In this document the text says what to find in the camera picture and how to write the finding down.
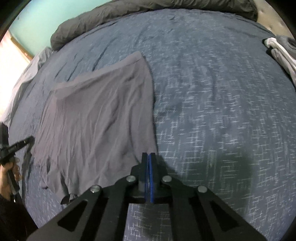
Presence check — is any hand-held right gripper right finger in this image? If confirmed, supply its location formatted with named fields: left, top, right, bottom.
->
left=149, top=152, right=267, bottom=241

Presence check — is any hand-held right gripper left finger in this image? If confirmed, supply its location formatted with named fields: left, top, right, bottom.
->
left=26, top=152, right=149, bottom=241

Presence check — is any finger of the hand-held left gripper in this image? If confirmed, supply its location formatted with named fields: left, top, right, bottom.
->
left=7, top=136, right=35, bottom=154

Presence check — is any thin grey garment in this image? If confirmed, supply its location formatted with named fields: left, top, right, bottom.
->
left=31, top=51, right=160, bottom=204

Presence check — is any person's left forearm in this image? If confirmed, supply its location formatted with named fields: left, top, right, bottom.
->
left=0, top=192, right=40, bottom=241

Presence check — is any pile of folded clothes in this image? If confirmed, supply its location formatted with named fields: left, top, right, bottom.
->
left=262, top=37, right=296, bottom=86

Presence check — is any person's left hand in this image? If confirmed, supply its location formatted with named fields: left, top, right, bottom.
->
left=0, top=159, right=23, bottom=201

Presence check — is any light grey blanket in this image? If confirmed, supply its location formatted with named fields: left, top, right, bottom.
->
left=0, top=47, right=53, bottom=127

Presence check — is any blue patterned bed sheet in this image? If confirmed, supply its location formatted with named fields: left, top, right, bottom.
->
left=0, top=8, right=296, bottom=241

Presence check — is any pale pink curtain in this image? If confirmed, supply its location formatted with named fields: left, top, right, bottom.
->
left=0, top=30, right=30, bottom=79

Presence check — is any dark grey rolled duvet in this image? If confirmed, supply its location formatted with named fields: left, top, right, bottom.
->
left=50, top=0, right=258, bottom=51

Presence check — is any cream tufted headboard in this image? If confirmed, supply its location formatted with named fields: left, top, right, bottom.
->
left=253, top=0, right=287, bottom=37

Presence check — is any wooden window frame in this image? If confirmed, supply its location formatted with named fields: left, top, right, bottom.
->
left=10, top=35, right=35, bottom=61

